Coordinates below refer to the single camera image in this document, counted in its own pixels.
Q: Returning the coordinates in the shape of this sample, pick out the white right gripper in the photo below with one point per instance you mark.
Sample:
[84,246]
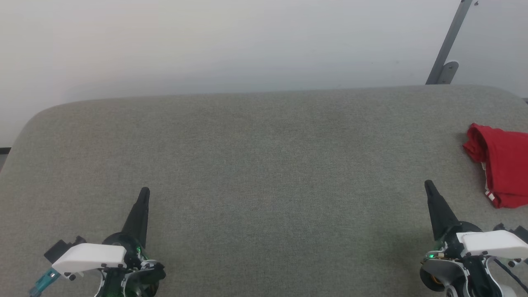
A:
[491,244]

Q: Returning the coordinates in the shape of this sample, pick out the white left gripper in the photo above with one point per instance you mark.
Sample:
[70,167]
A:
[90,258]

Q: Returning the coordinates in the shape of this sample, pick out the red and white jersey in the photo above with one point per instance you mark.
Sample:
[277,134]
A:
[507,165]

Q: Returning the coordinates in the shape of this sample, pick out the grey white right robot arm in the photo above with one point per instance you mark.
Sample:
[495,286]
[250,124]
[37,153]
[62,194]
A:
[437,274]

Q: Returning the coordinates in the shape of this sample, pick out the grey fabric sofa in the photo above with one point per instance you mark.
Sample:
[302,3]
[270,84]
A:
[264,165]

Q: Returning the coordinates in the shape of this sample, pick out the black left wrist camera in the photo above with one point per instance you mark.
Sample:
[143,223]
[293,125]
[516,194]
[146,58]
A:
[57,249]

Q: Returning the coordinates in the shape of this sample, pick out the round post base plate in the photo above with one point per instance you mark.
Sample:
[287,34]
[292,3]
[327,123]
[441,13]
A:
[449,72]

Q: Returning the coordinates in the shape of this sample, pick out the grey metal post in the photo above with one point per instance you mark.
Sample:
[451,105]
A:
[449,37]

